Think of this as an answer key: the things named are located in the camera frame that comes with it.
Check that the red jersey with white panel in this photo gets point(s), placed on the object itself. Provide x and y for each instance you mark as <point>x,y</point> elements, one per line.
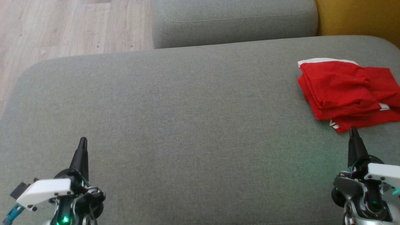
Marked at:
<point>368,122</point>

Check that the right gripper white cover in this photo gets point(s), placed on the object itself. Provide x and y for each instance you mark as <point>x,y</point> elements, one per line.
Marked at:
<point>384,171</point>

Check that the large grey fabric sofa ottoman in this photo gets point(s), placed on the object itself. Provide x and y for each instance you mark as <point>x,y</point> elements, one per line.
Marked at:
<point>187,125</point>

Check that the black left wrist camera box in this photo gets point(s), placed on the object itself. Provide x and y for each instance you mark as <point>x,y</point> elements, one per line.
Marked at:
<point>20,190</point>

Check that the red shorts with 23 print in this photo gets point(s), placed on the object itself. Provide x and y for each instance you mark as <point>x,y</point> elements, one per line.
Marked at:
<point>337,87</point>

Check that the yellow sofa back cushion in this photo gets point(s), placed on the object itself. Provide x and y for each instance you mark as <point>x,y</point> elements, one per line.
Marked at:
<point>359,18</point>

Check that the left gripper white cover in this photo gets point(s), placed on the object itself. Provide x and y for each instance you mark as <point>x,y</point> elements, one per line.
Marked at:
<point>47,190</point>

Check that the grey sofa seat cushion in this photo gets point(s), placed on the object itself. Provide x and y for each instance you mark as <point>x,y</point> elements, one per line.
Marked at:
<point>234,18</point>

